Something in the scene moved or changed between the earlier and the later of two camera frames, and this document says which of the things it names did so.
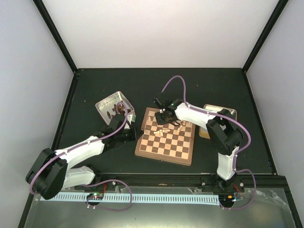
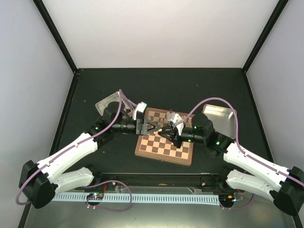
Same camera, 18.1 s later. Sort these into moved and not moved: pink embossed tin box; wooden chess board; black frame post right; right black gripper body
Moved: right black gripper body
Not moved: black frame post right; wooden chess board; pink embossed tin box
